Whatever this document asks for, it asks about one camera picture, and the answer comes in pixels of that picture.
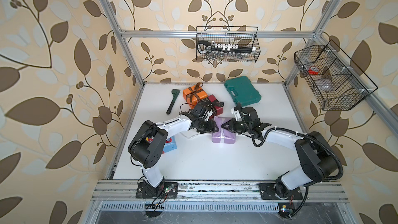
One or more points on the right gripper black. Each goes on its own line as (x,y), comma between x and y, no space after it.
(231,125)

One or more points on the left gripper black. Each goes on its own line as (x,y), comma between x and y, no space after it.
(211,127)

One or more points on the purple gift box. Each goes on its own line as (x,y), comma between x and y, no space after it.
(222,136)

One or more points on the white ribbon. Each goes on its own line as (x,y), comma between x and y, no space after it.
(188,135)

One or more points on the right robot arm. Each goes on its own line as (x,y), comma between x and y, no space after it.
(318,162)

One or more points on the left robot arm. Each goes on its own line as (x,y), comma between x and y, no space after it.
(147,146)

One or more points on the dark red gift box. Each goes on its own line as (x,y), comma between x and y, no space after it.
(214,106)

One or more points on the black printed ribbon bow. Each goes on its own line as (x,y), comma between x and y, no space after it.
(201,104)

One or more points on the orange gift box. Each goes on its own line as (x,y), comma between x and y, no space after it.
(194,95)

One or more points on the brown ribbon bow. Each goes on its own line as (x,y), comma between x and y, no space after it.
(194,92)

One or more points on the blue gift box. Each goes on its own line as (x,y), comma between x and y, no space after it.
(170,147)

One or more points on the green plastic tool case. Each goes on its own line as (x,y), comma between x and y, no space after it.
(242,91)

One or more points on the red object in basket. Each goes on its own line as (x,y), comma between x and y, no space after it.
(313,70)

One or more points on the socket set rail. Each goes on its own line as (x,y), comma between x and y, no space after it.
(206,48)

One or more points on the black wire basket back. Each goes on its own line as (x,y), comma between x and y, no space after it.
(227,43)

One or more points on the black wire basket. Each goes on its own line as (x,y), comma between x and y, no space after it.
(227,43)
(342,82)

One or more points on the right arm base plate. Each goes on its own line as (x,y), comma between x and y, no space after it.
(277,191)

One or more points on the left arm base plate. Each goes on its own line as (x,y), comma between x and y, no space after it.
(146,191)

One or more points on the black wire basket right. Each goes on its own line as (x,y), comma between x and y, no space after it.
(342,82)

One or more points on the aluminium front rail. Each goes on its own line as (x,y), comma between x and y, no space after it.
(230,191)

